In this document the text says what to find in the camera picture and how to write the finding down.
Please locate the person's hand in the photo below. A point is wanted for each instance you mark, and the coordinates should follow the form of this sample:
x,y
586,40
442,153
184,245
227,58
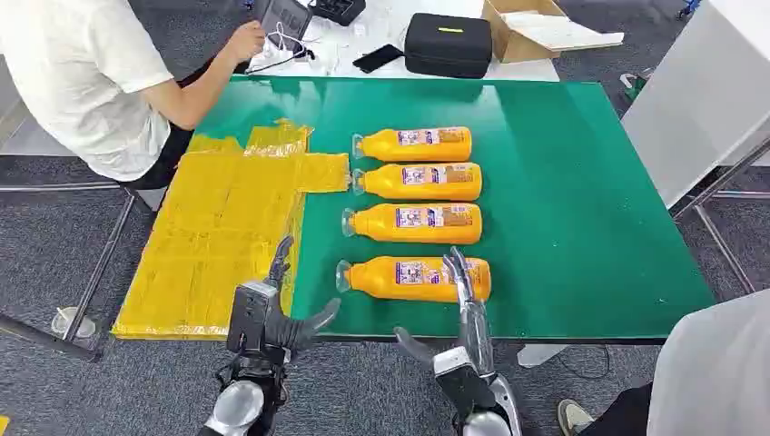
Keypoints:
x,y
246,42

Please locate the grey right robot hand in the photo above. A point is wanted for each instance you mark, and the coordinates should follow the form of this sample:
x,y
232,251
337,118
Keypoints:
x,y
478,337

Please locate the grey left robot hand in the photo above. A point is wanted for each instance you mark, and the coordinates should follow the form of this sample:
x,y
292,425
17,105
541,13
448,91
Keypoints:
x,y
283,331

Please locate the orange drink bottle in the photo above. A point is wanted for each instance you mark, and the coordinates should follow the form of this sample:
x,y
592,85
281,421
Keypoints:
x,y
391,290
415,150
421,189
415,233

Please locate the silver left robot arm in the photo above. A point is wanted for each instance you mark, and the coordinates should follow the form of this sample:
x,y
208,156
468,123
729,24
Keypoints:
x,y
237,406

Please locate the white power strip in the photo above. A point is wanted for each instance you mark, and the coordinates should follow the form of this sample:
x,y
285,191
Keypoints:
x,y
271,58

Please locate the dark tablet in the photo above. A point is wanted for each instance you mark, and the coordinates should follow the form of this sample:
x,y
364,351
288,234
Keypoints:
x,y
289,15

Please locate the white table foot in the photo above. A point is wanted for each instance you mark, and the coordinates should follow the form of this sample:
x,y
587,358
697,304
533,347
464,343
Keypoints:
x,y
538,355

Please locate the black device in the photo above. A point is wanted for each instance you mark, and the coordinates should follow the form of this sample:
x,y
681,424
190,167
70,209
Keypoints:
x,y
337,9

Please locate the yellow sheet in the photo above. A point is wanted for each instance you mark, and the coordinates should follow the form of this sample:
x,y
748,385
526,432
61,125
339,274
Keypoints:
x,y
210,240

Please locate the black smartphone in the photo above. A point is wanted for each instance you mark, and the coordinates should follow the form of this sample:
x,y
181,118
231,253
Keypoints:
x,y
378,58

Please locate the green table mat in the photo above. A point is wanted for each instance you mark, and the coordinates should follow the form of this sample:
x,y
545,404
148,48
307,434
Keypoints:
x,y
571,210

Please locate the black zip case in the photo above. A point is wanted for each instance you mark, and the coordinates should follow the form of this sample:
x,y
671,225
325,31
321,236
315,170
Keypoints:
x,y
448,48

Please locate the clear plastic cup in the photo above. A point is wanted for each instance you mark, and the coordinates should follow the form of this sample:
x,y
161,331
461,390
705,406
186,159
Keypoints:
x,y
72,325

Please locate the seated person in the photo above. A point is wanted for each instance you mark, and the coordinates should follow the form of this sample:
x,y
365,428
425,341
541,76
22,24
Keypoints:
x,y
716,373

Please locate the cardboard box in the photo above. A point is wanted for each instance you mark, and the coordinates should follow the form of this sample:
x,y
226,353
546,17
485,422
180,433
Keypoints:
x,y
511,45

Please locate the green and white object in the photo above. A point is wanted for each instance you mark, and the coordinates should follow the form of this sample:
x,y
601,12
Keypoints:
x,y
634,87

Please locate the white foam sheet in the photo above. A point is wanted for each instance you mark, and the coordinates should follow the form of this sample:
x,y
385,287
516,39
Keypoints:
x,y
565,33

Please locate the white panel table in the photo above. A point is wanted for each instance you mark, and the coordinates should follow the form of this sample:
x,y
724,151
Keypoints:
x,y
704,96

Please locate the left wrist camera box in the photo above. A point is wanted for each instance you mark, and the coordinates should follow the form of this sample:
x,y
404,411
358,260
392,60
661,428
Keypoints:
x,y
248,319

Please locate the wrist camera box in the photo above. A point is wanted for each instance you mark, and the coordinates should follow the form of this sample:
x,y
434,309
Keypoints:
x,y
463,382
248,319

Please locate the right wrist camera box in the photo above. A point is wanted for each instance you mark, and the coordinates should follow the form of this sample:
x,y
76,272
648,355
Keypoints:
x,y
463,382

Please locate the metal floor frame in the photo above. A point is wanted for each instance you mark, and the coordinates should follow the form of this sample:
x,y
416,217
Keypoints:
x,y
102,259

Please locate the metal table frame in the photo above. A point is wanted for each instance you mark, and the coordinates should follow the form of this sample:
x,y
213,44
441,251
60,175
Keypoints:
x,y
716,240

